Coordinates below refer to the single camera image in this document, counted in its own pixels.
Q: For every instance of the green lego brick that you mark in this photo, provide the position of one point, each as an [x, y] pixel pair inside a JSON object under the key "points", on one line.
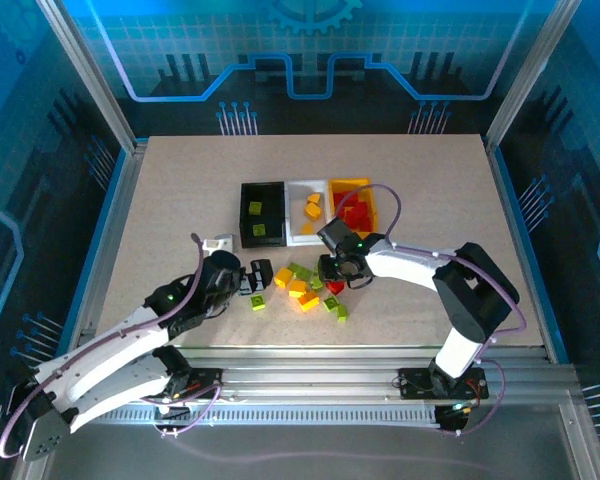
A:
{"points": [[258, 230], [255, 207], [342, 312], [331, 302], [300, 271], [316, 284], [256, 302]]}

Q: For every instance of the orange yellow lego brick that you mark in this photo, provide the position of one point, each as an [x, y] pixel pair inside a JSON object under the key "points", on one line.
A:
{"points": [[308, 300]]}

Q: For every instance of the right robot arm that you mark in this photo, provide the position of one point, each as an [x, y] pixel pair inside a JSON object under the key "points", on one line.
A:
{"points": [[460, 295]]}

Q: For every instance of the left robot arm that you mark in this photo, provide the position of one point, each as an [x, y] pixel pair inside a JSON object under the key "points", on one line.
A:
{"points": [[105, 345]]}

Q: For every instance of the black plastic bin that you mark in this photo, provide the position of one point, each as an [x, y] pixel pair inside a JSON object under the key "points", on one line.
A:
{"points": [[272, 220]]}

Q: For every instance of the white plastic bin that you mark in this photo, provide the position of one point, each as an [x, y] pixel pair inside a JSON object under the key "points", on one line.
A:
{"points": [[295, 210]]}

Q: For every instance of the yellow plastic bin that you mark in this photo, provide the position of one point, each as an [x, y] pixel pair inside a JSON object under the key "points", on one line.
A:
{"points": [[347, 182]]}

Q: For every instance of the aluminium frame beam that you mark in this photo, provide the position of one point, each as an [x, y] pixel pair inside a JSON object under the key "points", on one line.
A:
{"points": [[305, 375]]}

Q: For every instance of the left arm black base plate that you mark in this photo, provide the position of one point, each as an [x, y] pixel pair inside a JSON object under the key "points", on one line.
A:
{"points": [[205, 380]]}

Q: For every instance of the aluminium table side rail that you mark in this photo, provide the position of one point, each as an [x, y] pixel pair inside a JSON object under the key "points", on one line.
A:
{"points": [[107, 250]]}

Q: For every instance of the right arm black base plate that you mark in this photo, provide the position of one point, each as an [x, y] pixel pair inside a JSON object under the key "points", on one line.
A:
{"points": [[412, 385]]}

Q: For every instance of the aluminium frame post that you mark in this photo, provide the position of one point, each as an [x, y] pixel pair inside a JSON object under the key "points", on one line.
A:
{"points": [[530, 75], [99, 85]]}

